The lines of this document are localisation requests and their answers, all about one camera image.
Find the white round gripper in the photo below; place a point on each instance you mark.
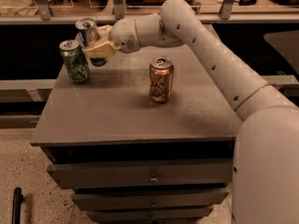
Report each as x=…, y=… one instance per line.
x=123, y=34

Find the blue silver redbull can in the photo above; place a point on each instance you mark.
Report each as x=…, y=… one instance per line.
x=87, y=31

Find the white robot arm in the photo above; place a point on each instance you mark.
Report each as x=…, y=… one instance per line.
x=266, y=159

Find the green lacroix can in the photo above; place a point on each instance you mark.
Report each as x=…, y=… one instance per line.
x=75, y=61

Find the orange lacroix can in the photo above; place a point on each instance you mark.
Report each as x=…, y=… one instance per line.
x=161, y=71

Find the grey metal railing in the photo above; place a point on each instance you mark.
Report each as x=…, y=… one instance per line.
x=106, y=11

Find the grey drawer cabinet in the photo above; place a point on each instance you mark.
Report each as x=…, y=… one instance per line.
x=111, y=118

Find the top grey drawer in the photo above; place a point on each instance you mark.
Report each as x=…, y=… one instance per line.
x=99, y=175

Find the grey drawer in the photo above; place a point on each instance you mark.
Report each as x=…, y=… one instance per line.
x=149, y=199
x=150, y=214
x=99, y=175

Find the middle grey drawer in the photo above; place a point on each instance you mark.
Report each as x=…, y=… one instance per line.
x=149, y=199

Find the bottom grey drawer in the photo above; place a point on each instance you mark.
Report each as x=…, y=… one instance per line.
x=150, y=214

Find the black pole on floor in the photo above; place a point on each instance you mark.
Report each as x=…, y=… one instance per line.
x=16, y=209

